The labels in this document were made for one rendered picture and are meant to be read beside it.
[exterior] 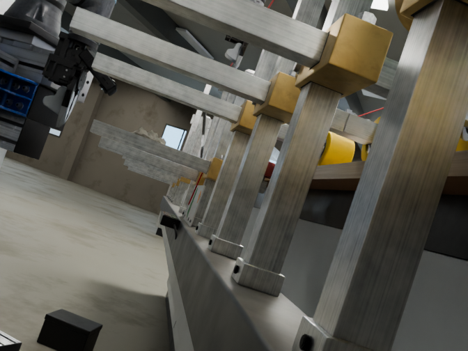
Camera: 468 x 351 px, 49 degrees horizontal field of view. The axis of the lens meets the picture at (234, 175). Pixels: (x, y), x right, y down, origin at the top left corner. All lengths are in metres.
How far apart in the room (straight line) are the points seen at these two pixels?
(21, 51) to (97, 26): 0.70
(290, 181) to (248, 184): 0.25
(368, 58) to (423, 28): 0.17
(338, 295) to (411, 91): 0.12
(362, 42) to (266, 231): 0.20
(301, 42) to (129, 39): 0.31
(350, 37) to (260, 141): 0.33
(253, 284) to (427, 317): 0.21
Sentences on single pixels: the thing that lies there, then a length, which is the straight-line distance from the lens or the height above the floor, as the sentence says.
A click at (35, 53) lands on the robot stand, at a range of 1.42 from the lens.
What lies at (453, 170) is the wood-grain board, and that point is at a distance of 0.56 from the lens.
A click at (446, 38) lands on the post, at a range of 0.32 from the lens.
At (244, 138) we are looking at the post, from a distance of 1.04.
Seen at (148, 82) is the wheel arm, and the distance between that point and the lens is 1.00.
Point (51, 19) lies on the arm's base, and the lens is 1.51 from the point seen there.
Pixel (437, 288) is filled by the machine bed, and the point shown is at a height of 0.76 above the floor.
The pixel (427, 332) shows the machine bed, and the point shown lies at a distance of 0.63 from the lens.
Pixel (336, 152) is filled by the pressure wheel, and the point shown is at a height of 0.94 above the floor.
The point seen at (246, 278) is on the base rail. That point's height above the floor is 0.71.
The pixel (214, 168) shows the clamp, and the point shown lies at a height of 0.84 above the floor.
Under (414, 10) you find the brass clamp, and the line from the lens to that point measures 0.35.
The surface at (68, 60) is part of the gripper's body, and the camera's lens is 1.26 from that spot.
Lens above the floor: 0.77
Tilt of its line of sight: 4 degrees up
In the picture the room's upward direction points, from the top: 19 degrees clockwise
